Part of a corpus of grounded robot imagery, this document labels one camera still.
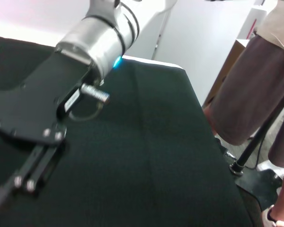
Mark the black pole stand with base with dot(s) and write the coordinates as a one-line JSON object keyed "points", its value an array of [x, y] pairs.
{"points": [[251, 146]]}

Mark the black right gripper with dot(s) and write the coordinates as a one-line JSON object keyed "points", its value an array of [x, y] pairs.
{"points": [[33, 104]]}

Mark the black tablecloth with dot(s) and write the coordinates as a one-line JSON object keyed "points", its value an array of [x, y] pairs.
{"points": [[144, 142]]}

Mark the person in brown shorts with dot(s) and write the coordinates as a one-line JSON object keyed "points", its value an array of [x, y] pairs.
{"points": [[251, 82]]}

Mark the white panel with red mark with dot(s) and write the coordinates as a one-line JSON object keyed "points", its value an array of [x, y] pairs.
{"points": [[256, 21]]}

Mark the brown cardboard box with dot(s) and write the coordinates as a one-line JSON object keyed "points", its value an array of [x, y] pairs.
{"points": [[232, 61]]}

